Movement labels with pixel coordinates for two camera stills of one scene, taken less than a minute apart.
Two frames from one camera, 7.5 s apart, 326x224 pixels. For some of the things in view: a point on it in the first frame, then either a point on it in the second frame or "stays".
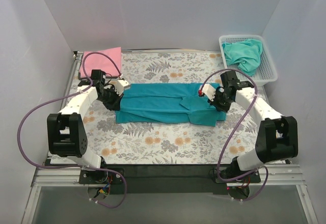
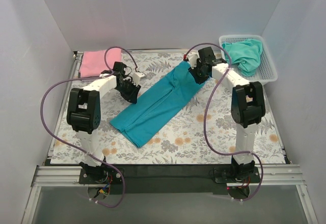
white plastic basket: x=266 y=72 stays
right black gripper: x=219 y=104 → x=199 y=72
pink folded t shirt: x=102 y=62 stays
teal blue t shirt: x=175 y=103 → x=144 y=119
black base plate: x=163 y=179 stays
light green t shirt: x=245 y=54 stays
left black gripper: x=113 y=101 → x=128 y=88
